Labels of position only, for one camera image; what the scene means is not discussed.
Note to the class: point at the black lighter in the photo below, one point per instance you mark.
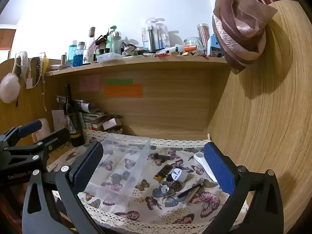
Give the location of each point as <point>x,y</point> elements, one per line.
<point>162,171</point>

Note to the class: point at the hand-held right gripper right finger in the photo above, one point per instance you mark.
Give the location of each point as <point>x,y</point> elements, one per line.
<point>219,168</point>

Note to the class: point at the clear plastic box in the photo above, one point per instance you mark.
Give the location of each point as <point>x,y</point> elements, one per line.
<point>126,151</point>

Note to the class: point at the black hair clip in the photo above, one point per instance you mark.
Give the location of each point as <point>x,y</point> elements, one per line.
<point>159,156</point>

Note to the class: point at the clear lidded container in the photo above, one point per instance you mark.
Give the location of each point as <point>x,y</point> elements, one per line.
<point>108,57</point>

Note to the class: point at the clear glass jar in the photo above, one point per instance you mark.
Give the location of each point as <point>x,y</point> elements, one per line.
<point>192,44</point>

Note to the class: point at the brown wooden cabinet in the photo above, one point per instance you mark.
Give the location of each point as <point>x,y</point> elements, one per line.
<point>6,39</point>

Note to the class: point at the pink scarf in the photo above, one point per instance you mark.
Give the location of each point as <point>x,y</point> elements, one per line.
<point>238,29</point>

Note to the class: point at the white fluffy band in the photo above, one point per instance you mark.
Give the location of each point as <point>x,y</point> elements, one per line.
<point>23,58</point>

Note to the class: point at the green bottle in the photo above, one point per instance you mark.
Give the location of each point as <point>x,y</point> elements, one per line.
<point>113,43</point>

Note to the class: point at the blue liquid bottle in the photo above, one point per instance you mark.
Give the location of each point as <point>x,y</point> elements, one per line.
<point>78,58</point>

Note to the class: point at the hanging lace ribbon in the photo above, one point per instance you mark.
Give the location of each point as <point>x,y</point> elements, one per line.
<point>36,68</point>

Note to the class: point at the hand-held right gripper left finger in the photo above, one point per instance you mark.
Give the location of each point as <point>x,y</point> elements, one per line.
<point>87,165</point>

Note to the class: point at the blue box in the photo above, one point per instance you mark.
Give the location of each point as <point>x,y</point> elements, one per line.
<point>214,45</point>

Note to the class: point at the dark wine bottle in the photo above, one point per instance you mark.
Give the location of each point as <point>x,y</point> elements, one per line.
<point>70,117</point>

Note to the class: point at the pink sticky note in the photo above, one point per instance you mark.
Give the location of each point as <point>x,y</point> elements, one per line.
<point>89,82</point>

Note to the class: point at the white printed bottle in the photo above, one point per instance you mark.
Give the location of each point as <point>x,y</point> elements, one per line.
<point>89,52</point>

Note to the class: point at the white plastic tool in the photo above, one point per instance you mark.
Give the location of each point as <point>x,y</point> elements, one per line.
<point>202,162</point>

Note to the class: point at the butterfly print tablecloth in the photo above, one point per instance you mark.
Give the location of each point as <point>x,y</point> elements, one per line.
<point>151,212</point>

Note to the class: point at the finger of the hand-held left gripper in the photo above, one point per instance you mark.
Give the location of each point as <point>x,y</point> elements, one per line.
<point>30,127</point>
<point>57,138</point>

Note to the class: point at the white paper note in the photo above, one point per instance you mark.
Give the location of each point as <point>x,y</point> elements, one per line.
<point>58,120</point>

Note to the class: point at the clear blister pack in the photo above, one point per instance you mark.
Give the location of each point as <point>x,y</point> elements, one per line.
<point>156,36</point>

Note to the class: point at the white paper tag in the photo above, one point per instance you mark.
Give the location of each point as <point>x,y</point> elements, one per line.
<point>29,82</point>

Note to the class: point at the stack of magazines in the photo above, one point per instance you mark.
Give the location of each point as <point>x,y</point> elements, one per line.
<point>90,117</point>

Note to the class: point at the clear tube of pink sticks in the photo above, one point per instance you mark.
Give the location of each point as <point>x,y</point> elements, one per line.
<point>203,35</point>

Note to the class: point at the orange sticky note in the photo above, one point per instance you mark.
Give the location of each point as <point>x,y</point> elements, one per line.
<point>123,90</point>

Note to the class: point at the white plug adapter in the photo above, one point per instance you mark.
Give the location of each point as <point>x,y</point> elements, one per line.
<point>178,174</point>

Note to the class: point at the white fluffy pompom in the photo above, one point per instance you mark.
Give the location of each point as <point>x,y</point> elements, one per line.
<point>9,87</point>

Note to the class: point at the black pen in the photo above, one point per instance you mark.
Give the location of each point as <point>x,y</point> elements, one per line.
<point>189,190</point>

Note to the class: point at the green sticky note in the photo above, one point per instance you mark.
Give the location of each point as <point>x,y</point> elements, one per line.
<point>119,81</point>

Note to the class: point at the small white box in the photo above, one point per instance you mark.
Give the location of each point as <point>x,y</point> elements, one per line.
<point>109,124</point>

